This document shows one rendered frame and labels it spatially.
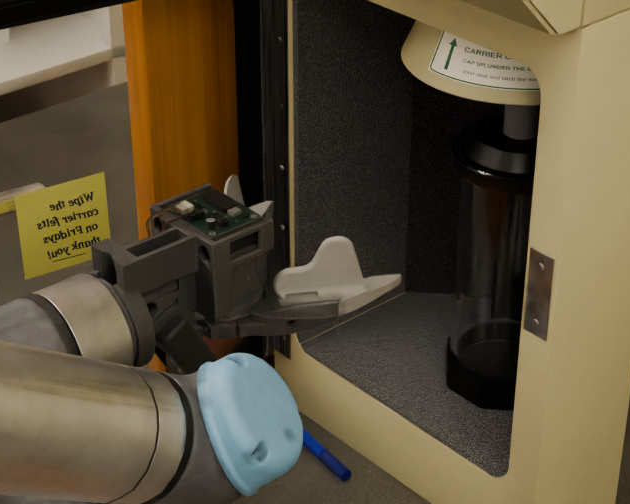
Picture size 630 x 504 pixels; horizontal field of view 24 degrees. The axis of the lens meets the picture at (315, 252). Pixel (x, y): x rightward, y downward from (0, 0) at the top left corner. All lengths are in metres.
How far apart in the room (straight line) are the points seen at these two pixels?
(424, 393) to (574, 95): 0.38
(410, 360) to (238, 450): 0.53
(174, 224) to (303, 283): 0.10
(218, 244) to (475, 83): 0.24
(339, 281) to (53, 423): 0.34
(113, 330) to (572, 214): 0.33
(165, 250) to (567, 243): 0.29
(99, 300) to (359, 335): 0.45
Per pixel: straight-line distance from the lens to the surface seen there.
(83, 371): 0.74
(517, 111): 1.15
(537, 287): 1.06
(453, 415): 1.25
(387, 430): 1.27
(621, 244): 1.10
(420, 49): 1.11
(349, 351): 1.32
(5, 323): 0.91
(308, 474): 1.30
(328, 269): 1.00
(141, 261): 0.94
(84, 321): 0.92
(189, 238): 0.96
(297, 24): 1.18
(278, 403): 0.82
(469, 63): 1.08
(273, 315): 0.99
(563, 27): 0.95
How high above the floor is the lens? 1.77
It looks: 31 degrees down
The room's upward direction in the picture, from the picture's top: straight up
